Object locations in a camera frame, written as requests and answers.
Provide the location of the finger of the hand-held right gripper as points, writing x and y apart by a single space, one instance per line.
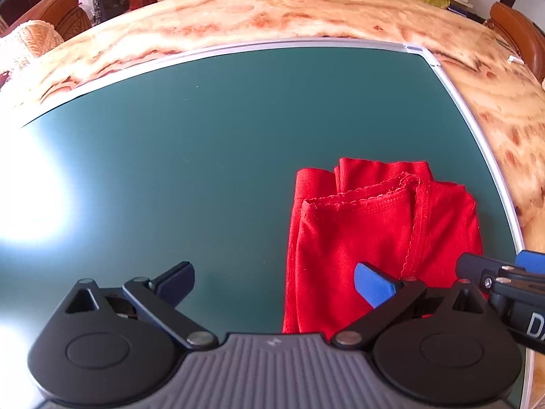
532 260
472 266

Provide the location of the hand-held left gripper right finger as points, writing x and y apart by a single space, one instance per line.
374 283

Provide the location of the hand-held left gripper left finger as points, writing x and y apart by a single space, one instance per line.
181 279

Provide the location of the red pants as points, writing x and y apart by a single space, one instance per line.
362 230

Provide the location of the small white stick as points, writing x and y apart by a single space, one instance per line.
515 59

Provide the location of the brown leather chair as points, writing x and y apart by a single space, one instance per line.
517 30

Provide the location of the beige lace cushion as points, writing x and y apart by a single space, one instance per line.
25 44

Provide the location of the brown leather armchair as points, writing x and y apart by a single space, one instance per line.
55 10

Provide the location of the green board with silver frame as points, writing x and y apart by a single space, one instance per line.
191 136

